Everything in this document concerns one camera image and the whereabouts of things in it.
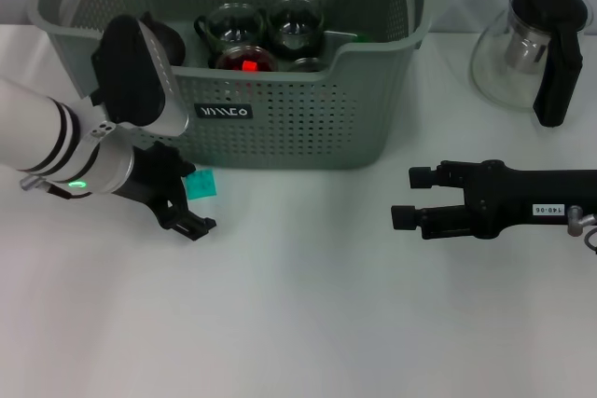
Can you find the dark red toy brick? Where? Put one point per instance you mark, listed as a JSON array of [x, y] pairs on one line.
[[250, 65]]

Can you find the teal toy brick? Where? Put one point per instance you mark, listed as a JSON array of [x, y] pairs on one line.
[[203, 183]]

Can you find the glass teacup with black base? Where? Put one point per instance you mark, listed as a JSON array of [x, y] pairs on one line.
[[307, 65], [296, 25], [224, 54], [231, 25]]

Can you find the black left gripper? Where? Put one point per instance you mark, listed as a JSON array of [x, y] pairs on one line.
[[154, 174]]

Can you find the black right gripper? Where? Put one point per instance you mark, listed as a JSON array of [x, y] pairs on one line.
[[513, 197]]

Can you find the green toy brick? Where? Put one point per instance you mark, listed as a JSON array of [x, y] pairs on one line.
[[363, 37]]

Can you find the black ceramic teapot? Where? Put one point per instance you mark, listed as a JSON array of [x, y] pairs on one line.
[[173, 44]]

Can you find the grey perforated storage bin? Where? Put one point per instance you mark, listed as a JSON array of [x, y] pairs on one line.
[[303, 127]]

